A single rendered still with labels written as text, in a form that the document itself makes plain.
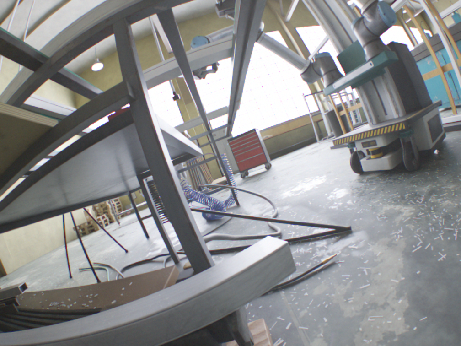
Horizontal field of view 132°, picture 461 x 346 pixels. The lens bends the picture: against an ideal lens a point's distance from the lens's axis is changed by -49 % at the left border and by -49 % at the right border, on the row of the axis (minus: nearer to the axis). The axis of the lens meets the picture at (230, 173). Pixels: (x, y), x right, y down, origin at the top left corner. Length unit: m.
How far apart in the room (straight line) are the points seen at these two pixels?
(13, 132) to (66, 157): 0.14
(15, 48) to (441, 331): 1.02
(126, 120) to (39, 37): 10.26
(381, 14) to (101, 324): 1.38
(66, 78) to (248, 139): 4.12
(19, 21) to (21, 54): 9.46
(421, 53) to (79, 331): 4.33
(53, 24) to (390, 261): 10.46
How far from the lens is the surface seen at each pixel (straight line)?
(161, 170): 0.32
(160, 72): 0.85
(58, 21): 10.06
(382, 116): 1.68
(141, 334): 0.15
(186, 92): 8.86
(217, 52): 0.85
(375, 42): 1.38
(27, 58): 0.58
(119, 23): 0.48
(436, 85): 4.21
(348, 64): 1.68
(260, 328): 0.51
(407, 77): 1.65
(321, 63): 1.66
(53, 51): 0.64
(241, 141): 4.48
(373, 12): 1.31
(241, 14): 0.65
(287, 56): 1.70
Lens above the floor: 0.42
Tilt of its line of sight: 2 degrees down
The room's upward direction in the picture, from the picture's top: 21 degrees counter-clockwise
